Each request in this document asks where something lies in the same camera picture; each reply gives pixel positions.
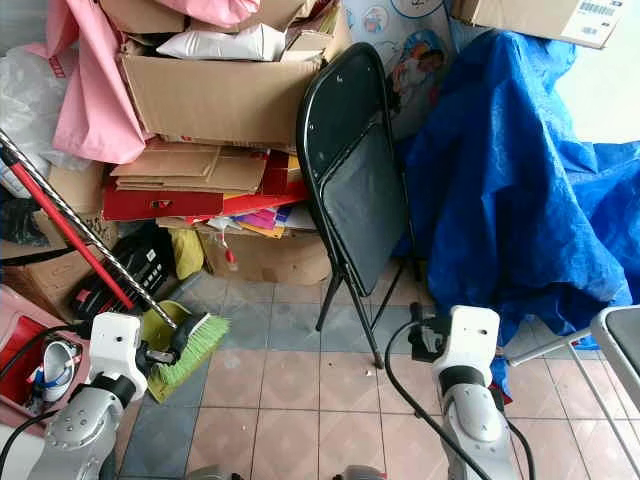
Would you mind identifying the yellow cloth bundle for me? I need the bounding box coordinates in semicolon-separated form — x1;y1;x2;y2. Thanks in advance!
170;228;207;282

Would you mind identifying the black printed carton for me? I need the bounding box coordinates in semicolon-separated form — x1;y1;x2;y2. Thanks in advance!
72;222;177;323

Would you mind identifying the low brown cardboard box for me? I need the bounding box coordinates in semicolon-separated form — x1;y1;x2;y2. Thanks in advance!
200;228;337;287

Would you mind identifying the silver spiral metal pole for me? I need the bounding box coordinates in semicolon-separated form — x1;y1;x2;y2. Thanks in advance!
0;128;177;327

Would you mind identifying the robot left leg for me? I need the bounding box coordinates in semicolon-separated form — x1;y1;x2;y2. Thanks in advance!
185;465;247;480

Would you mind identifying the robot leg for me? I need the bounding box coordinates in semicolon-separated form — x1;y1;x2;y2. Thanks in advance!
185;465;247;480
330;465;392;480

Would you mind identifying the worn brown cardboard box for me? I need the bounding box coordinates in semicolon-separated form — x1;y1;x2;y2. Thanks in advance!
0;160;113;323

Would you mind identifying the stack of colourful paper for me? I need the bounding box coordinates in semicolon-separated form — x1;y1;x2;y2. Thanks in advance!
210;205;307;240

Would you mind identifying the flat red box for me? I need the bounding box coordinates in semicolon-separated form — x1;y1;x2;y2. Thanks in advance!
102;150;312;222

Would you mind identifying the pink plastic tub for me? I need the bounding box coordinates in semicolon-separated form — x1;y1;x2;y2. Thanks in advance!
0;285;102;433

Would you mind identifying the robot right leg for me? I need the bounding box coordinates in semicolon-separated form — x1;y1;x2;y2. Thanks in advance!
330;465;392;480

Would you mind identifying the black folding chair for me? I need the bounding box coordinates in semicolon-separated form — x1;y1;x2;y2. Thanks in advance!
295;42;427;370

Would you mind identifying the flattened brown cardboard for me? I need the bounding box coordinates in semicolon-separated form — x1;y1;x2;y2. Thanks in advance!
110;140;272;194

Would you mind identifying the blue tarpaulin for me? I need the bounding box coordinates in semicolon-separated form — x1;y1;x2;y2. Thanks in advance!
395;28;640;347

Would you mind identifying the black plastic bag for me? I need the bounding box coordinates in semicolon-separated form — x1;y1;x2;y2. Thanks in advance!
0;195;52;247

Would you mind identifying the grey metal rack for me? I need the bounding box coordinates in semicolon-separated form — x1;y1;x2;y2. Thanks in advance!
500;305;640;453

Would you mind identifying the large open cardboard box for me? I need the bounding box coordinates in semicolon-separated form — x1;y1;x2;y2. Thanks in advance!
115;35;347;153

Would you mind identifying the baby picture carton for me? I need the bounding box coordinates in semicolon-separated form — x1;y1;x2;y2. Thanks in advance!
340;0;461;141

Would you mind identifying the white translucent plastic bag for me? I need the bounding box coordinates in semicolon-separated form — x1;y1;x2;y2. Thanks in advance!
0;45;73;173

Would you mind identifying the white plastic packet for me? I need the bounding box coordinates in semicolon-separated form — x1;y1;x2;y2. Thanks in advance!
157;22;287;64

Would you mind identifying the pink bundle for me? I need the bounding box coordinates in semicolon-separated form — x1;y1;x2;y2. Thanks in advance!
155;0;267;30

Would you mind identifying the cardboard box with shipping label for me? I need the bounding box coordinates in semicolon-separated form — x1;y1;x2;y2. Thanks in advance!
450;0;627;51

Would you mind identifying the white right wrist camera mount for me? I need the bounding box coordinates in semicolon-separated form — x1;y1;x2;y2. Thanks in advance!
438;305;502;371

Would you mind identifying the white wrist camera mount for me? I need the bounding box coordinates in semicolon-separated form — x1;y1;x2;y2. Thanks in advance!
90;312;149;381
438;305;502;371

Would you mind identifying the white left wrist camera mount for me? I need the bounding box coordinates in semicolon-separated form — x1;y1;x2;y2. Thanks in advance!
90;312;149;381

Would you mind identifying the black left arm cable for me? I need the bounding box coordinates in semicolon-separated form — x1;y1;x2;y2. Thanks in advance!
0;325;103;480

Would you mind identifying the green broom with red handle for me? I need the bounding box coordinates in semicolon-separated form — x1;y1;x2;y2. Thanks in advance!
0;148;232;404

